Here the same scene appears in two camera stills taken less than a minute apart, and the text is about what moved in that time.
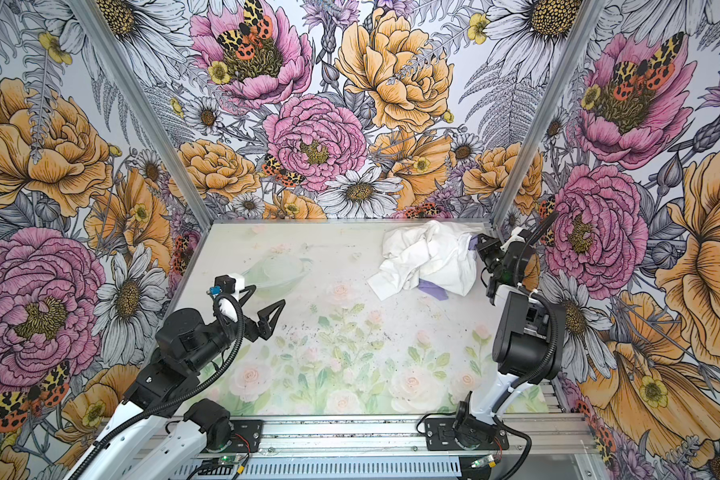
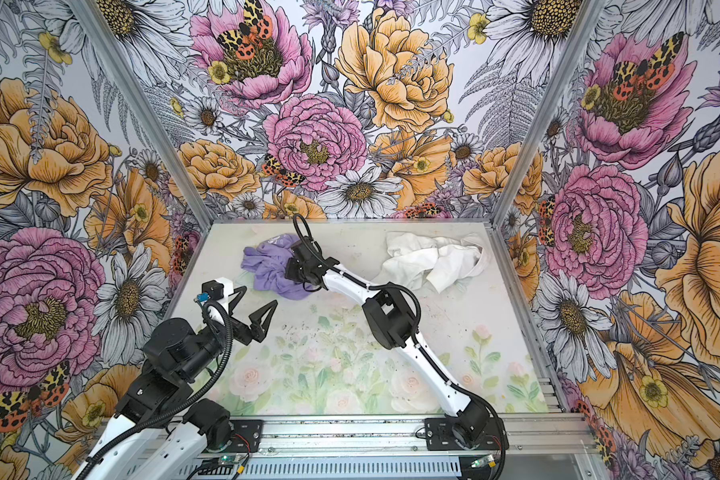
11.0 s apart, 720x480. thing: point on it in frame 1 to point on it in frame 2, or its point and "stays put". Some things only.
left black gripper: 253,332 stays put
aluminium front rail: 373,436 stays put
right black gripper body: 494,256 to 296,270
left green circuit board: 227,460 stays put
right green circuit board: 482,462 stays put
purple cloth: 432,289 to 268,263
